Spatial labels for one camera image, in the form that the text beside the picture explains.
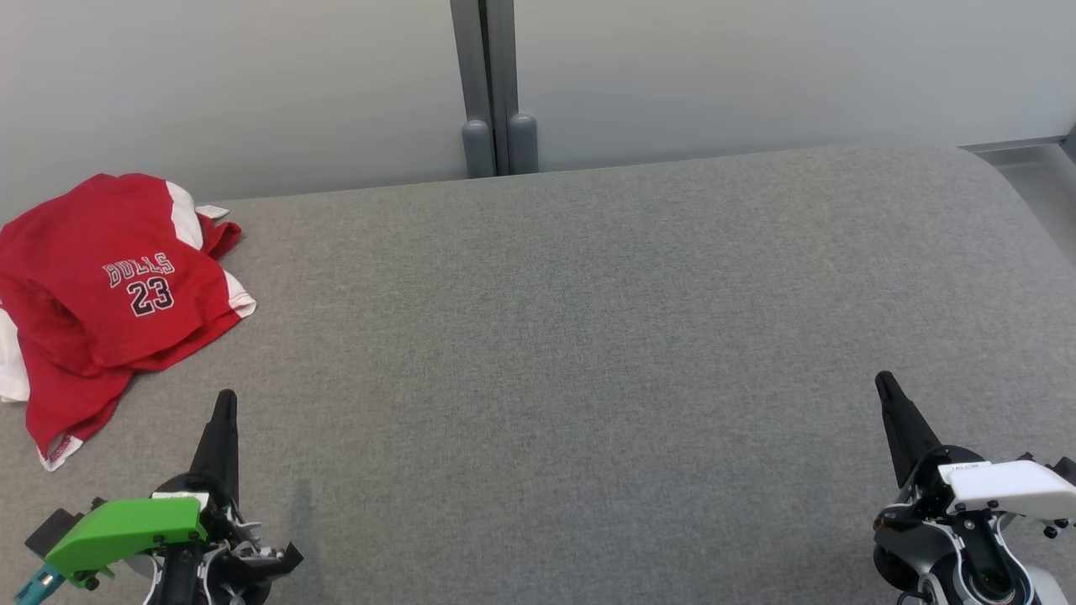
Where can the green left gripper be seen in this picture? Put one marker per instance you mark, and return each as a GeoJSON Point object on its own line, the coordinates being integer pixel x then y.
{"type": "Point", "coordinates": [126, 529]}

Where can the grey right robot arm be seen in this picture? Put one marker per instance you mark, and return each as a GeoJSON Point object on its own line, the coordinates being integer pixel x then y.
{"type": "Point", "coordinates": [975, 580]}

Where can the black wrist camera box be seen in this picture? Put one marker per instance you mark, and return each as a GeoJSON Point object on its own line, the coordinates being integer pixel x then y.
{"type": "Point", "coordinates": [52, 529]}
{"type": "Point", "coordinates": [1066, 469]}

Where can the grey partition post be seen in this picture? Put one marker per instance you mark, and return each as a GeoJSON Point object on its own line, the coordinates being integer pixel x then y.
{"type": "Point", "coordinates": [466, 50]}
{"type": "Point", "coordinates": [504, 50]}

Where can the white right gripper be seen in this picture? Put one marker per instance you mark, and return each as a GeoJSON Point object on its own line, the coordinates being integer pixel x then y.
{"type": "Point", "coordinates": [1009, 491]}

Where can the red Bulls 23 jersey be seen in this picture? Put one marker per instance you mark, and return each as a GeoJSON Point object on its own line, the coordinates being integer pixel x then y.
{"type": "Point", "coordinates": [101, 252]}

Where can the grey metal frame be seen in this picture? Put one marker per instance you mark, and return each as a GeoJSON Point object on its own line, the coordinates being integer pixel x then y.
{"type": "Point", "coordinates": [1009, 144]}

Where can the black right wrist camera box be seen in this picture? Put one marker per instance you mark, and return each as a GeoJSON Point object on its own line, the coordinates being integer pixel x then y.
{"type": "Point", "coordinates": [1066, 469]}

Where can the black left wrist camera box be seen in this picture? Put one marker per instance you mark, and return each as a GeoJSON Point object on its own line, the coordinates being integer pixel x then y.
{"type": "Point", "coordinates": [52, 529]}

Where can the grey fabric sofa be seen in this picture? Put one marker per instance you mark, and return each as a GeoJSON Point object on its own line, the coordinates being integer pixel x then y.
{"type": "Point", "coordinates": [546, 336]}

